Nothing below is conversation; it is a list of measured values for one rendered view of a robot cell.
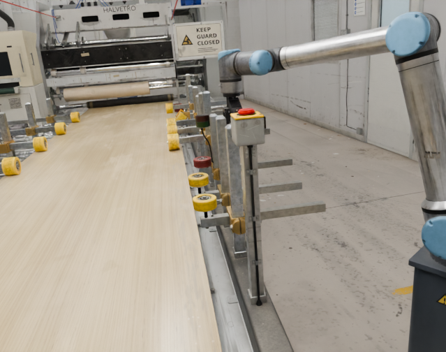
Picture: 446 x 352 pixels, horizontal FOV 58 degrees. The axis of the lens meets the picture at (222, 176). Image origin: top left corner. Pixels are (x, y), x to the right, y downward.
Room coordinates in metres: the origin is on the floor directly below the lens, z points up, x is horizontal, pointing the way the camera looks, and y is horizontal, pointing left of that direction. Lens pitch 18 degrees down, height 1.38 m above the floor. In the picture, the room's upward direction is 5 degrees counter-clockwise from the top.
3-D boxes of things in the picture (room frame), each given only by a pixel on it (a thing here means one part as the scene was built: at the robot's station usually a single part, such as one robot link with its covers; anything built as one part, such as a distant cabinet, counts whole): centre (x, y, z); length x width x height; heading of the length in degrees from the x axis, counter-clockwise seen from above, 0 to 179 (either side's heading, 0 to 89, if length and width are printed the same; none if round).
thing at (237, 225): (1.25, -0.04, 0.82); 0.13 x 0.06 x 0.05; 7
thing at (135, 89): (4.00, 0.84, 1.05); 1.43 x 0.12 x 0.12; 97
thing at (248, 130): (0.97, -0.07, 1.18); 0.07 x 0.07 x 0.08; 7
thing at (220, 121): (1.48, -0.01, 0.90); 0.03 x 0.03 x 0.48; 7
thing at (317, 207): (1.28, -0.13, 0.82); 0.43 x 0.03 x 0.04; 97
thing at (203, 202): (1.25, 0.07, 0.85); 0.08 x 0.08 x 0.11
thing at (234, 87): (1.69, -0.06, 1.22); 0.10 x 0.09 x 0.05; 97
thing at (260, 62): (1.62, -0.16, 1.31); 0.12 x 0.12 x 0.09; 49
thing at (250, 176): (0.97, -0.07, 0.93); 0.05 x 0.05 x 0.45; 7
